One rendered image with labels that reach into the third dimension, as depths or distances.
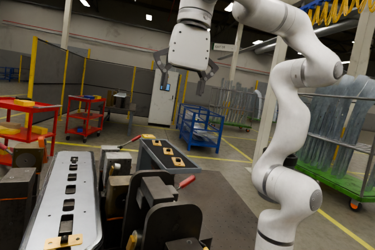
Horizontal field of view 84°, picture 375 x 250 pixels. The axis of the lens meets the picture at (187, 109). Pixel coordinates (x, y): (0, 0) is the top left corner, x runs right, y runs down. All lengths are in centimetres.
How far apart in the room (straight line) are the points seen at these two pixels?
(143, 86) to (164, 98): 118
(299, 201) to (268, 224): 15
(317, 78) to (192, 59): 41
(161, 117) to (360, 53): 652
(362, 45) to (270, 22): 769
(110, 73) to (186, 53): 779
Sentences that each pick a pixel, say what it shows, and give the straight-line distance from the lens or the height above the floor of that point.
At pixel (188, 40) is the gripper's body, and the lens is 52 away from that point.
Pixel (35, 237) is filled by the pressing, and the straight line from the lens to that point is 73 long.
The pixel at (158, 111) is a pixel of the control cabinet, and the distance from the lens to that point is 740.
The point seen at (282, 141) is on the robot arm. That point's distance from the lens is 76.
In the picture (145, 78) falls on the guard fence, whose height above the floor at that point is 160.
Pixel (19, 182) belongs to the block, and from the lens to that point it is 95.
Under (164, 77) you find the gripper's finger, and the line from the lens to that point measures 51.
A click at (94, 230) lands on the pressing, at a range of 72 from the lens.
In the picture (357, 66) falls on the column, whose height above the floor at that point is 297.
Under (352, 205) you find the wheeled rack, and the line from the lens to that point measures 443.
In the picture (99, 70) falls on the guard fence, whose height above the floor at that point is 164.
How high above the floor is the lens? 143
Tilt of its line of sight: 5 degrees down
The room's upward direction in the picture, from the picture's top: 9 degrees clockwise
